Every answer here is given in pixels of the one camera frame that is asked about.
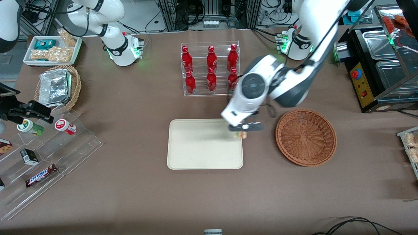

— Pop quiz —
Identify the teal snack packet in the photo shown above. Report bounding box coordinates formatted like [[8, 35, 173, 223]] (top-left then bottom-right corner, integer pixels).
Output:
[[34, 39, 57, 50]]

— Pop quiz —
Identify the light wicker basket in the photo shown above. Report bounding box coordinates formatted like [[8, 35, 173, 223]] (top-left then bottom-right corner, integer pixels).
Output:
[[34, 65, 82, 112]]

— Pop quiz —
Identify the red yogurt drink bottle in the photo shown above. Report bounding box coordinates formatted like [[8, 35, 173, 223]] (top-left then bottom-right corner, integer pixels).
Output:
[[55, 119, 77, 135]]

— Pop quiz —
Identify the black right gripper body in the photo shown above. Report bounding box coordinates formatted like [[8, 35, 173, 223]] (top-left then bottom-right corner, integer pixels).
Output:
[[0, 97, 30, 123]]

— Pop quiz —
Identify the brown round wicker basket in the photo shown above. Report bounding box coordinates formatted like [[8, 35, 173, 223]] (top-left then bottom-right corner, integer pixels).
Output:
[[275, 109, 337, 167]]

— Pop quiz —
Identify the clear acrylic stepped shelf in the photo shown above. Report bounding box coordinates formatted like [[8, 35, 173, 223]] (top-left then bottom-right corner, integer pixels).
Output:
[[0, 104, 104, 221]]

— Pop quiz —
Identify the clear acrylic bottle rack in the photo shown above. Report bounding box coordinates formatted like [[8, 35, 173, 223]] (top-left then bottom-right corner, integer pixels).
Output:
[[181, 41, 241, 97]]

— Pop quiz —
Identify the clear bag of nuts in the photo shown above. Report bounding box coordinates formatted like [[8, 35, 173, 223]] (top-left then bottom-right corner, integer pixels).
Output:
[[30, 46, 74, 63], [58, 29, 78, 47]]

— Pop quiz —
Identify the Snickers chocolate bar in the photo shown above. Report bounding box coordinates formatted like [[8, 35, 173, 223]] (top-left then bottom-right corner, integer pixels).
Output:
[[25, 164, 58, 188]]

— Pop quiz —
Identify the green yogurt drink bottle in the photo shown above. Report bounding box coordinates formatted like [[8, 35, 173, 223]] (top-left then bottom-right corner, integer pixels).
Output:
[[17, 119, 44, 136]]

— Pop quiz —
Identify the glass display cover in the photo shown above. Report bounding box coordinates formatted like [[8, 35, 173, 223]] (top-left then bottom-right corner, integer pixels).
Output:
[[372, 3, 418, 102]]

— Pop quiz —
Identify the black warmer appliance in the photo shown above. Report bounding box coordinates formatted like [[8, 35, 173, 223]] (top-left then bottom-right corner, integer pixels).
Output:
[[346, 26, 418, 113]]

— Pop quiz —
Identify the white snack tray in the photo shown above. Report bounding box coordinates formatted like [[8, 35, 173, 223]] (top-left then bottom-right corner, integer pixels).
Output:
[[23, 35, 83, 67]]

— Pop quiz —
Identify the wire snack rack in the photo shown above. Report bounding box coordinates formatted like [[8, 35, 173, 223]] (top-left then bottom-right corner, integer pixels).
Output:
[[396, 126, 418, 180]]

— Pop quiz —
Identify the cream rectangular plastic tray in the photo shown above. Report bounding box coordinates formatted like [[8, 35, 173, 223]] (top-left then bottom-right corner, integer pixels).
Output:
[[167, 119, 244, 170]]

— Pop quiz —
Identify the steel warmer pan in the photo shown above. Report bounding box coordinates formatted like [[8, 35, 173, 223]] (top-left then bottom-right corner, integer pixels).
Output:
[[375, 60, 418, 96], [362, 30, 398, 61]]

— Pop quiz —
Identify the black floor cable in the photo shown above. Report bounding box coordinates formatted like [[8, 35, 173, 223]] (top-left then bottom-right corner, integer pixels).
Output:
[[312, 217, 404, 235]]

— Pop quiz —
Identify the small black barcode box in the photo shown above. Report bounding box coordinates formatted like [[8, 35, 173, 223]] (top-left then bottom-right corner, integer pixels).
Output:
[[20, 149, 39, 165]]

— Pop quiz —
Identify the red cola bottle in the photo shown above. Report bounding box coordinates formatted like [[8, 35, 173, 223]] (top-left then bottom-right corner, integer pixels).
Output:
[[181, 46, 193, 73], [227, 67, 238, 91], [227, 44, 238, 71], [206, 46, 218, 71], [206, 67, 217, 92], [185, 70, 197, 95]]

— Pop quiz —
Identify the crumpled foil container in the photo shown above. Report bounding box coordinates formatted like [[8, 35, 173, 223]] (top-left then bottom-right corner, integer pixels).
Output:
[[38, 69, 72, 107]]

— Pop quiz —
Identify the brown cookie box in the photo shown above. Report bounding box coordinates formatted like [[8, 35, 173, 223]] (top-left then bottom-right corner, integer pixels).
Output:
[[0, 139, 14, 156]]

